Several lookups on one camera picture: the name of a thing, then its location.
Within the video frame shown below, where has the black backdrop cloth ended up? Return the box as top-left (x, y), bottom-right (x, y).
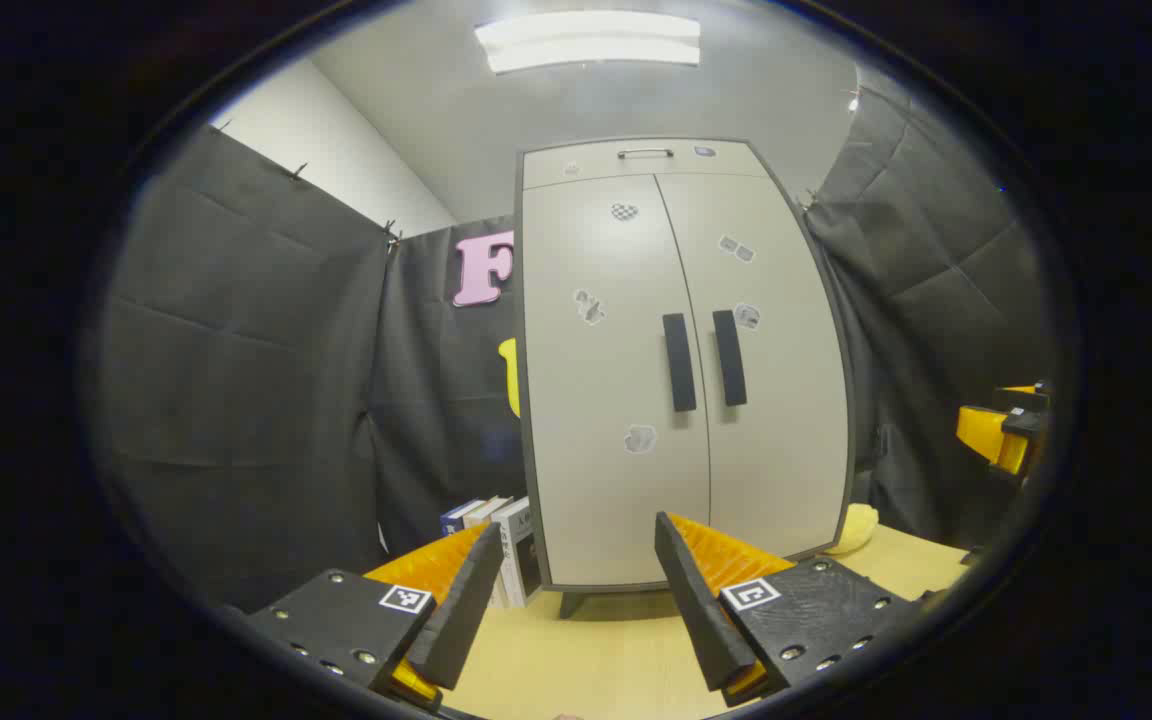
top-left (96, 85), bottom-right (1057, 613)

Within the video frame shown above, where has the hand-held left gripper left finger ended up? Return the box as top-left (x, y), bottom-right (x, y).
top-left (246, 520), bottom-right (507, 713)

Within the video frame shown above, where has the ceiling light panel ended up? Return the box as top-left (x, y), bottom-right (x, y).
top-left (474, 10), bottom-right (702, 76)

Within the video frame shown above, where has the grey double-door shoe cabinet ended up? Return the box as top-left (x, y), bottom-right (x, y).
top-left (514, 137), bottom-right (857, 619)

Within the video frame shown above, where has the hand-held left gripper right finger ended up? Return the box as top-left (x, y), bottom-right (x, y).
top-left (654, 512), bottom-right (937, 709)

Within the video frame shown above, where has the thin white book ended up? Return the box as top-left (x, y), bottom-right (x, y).
top-left (463, 496), bottom-right (514, 609)

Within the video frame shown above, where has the grey shoe cabinet door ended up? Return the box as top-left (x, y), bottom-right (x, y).
top-left (522, 175), bottom-right (712, 589)
top-left (656, 172), bottom-right (852, 559)

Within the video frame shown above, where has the blue book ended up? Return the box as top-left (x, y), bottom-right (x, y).
top-left (441, 498), bottom-right (485, 536)

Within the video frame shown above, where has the yellow plush toy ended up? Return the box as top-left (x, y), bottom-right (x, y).
top-left (824, 503), bottom-right (879, 556)

